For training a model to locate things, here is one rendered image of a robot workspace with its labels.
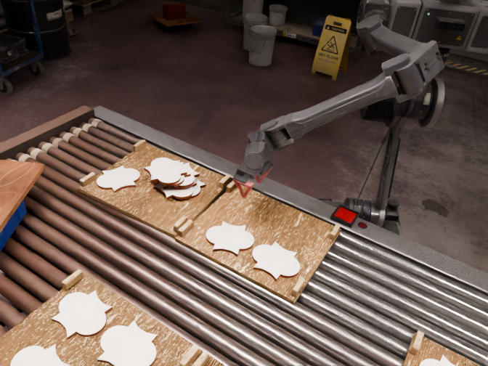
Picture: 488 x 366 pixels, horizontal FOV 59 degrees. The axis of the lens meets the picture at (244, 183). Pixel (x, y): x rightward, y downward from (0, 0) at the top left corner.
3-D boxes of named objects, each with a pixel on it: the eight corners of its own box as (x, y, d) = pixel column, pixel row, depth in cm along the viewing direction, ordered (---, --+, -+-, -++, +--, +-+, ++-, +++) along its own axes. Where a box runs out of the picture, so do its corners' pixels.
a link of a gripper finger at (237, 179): (260, 193, 140) (263, 170, 134) (248, 205, 135) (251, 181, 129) (242, 186, 143) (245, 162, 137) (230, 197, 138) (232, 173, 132)
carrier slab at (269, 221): (235, 185, 158) (236, 181, 157) (340, 232, 143) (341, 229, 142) (175, 241, 134) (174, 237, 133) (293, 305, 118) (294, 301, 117)
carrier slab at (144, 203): (144, 146, 173) (144, 143, 172) (232, 183, 159) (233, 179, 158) (78, 191, 149) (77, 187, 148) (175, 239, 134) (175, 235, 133)
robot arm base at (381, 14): (381, 38, 157) (391, 3, 150) (385, 46, 151) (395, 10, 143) (357, 35, 157) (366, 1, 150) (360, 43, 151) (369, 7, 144)
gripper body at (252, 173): (270, 165, 139) (273, 146, 134) (254, 181, 132) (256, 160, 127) (253, 158, 141) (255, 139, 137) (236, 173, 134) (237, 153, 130)
